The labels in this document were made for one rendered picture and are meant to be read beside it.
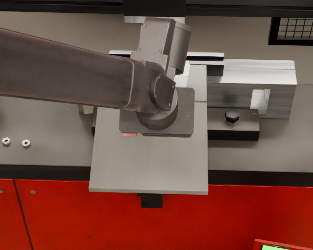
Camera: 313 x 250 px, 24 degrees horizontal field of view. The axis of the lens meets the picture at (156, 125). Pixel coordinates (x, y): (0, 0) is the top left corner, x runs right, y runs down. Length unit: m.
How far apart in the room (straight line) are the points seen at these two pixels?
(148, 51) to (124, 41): 1.85
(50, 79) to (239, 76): 0.68
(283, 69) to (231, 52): 1.39
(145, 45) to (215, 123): 0.44
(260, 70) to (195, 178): 0.29
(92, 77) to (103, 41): 2.02
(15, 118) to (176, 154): 0.36
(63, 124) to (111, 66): 0.61
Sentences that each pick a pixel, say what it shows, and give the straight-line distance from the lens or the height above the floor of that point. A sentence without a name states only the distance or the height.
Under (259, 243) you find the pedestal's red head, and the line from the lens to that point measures 1.25.
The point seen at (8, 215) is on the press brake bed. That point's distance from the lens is 1.44.
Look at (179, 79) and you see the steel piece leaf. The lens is 1.23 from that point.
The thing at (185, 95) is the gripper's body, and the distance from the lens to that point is 0.99.
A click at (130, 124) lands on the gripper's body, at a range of 0.99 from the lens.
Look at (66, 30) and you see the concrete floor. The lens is 2.79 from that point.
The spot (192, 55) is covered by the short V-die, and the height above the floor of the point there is 1.00.
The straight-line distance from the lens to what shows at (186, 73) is 1.24.
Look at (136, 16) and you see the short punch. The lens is 1.20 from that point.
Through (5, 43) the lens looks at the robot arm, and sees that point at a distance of 0.59.
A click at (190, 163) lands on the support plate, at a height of 1.00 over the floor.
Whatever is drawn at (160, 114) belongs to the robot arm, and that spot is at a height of 1.23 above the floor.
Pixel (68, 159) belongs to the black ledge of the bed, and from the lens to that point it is 1.29.
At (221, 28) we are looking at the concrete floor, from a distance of 2.79.
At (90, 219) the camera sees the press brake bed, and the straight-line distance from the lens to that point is 1.42.
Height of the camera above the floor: 1.91
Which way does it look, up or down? 51 degrees down
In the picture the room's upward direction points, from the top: straight up
